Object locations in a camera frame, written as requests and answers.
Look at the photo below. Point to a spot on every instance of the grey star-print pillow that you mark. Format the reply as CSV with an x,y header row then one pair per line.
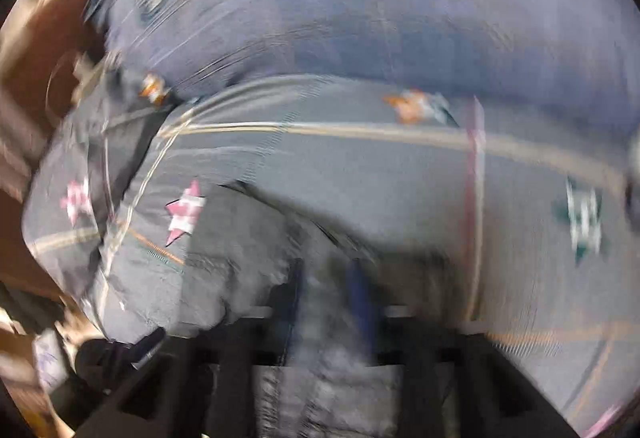
x,y
70,168

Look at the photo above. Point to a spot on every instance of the white charger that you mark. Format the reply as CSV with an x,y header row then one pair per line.
x,y
83,67

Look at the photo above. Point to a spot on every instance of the brown wooden headboard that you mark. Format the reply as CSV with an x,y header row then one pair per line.
x,y
25,83

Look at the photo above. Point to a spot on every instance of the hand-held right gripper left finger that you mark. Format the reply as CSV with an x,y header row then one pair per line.
x,y
295,298

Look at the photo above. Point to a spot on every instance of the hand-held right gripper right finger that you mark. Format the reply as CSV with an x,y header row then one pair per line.
x,y
361,303

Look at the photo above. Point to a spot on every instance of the grey denim pants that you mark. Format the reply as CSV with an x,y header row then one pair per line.
x,y
250,258

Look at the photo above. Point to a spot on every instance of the grey star-print bed sheet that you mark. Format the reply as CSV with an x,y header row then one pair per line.
x,y
375,178

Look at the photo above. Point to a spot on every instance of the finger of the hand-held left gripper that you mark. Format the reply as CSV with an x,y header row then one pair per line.
x,y
150,343

